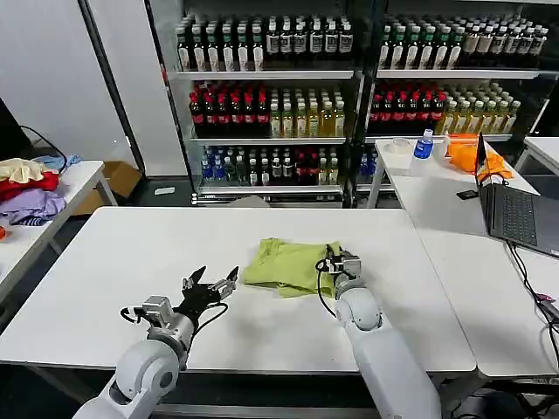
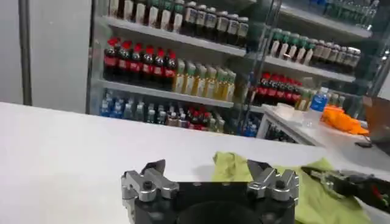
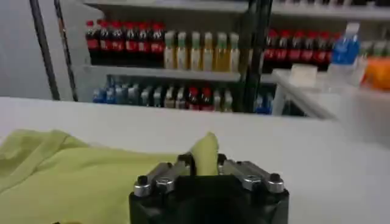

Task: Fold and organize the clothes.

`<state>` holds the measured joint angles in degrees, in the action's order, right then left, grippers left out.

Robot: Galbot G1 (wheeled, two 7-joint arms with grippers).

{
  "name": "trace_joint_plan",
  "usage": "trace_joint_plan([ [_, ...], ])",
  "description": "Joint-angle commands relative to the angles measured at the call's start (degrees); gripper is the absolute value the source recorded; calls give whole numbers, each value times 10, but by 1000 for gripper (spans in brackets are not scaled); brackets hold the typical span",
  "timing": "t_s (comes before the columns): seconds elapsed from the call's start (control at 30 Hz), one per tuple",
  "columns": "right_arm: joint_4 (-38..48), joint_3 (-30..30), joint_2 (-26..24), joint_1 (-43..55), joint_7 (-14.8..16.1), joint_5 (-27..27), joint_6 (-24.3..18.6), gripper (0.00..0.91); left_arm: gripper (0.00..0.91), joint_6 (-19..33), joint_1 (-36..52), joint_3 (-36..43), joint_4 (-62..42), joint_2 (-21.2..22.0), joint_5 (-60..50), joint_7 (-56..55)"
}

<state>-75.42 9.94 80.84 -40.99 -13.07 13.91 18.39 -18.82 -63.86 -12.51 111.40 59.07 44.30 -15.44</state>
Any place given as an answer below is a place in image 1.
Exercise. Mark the shelf with bottles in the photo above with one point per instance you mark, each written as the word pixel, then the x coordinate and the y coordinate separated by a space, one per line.
pixel 445 105
pixel 266 109

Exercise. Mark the black laptop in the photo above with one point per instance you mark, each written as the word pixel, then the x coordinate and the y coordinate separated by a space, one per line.
pixel 515 216

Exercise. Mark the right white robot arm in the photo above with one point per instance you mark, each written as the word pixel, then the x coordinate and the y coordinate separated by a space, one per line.
pixel 384 358

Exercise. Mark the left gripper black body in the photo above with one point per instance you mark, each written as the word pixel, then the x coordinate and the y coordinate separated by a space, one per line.
pixel 196 299

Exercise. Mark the white side table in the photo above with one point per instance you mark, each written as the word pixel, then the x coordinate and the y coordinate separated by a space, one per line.
pixel 76 179

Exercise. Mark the green shirt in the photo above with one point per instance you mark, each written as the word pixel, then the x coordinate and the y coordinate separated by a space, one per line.
pixel 288 266

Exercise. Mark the cardboard box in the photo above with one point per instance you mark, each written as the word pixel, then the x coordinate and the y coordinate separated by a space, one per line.
pixel 118 176

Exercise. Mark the light blue cloth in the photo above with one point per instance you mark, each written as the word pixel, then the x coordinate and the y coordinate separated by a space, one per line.
pixel 59 161

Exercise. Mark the purple cloth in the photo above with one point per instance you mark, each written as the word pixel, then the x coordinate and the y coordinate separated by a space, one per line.
pixel 32 205

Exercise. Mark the white tape roll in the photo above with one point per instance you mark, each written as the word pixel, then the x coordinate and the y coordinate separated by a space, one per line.
pixel 401 146

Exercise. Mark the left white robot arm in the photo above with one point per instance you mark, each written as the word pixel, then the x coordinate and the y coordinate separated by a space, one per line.
pixel 144 371

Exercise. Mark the white desk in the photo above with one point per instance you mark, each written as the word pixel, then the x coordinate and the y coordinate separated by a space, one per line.
pixel 428 192
pixel 476 297

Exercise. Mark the grey chair back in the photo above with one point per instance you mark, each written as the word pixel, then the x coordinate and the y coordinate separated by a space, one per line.
pixel 249 202

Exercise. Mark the small orange object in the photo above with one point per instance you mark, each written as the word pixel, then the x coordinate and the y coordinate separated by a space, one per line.
pixel 2 233

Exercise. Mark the small white flat object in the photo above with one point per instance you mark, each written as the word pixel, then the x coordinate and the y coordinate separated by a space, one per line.
pixel 164 190

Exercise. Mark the black monitor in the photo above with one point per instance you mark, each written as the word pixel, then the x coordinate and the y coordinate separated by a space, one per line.
pixel 11 135

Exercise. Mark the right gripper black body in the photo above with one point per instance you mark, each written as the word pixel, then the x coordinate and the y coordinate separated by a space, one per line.
pixel 333 254

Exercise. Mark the black slanted pole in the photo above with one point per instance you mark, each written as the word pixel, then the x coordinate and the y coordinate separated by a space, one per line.
pixel 111 91

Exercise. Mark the orange cloth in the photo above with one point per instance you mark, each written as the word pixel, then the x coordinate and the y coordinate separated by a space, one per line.
pixel 465 157

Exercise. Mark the cream cloth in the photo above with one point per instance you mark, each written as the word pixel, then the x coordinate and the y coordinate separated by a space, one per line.
pixel 19 170

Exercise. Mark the small black device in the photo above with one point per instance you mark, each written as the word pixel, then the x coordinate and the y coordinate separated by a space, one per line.
pixel 466 194

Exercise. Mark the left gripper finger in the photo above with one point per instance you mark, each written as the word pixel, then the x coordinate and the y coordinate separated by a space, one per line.
pixel 225 286
pixel 193 279

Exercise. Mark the red cloth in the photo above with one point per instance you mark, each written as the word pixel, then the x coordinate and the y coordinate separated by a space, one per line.
pixel 26 184

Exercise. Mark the blue-label water bottle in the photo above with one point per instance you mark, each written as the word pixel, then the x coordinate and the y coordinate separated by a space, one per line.
pixel 422 148

